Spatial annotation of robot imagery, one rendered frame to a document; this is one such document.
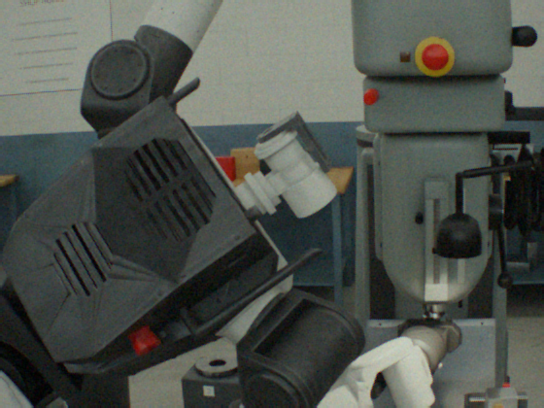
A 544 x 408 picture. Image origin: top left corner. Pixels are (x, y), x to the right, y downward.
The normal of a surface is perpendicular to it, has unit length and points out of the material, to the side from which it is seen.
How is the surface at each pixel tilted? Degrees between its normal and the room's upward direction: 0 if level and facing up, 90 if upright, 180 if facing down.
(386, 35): 90
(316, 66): 90
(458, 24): 90
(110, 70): 64
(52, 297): 74
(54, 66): 90
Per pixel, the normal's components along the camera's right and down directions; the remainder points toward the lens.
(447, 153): -0.18, 0.21
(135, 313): -0.36, -0.07
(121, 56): -0.11, -0.25
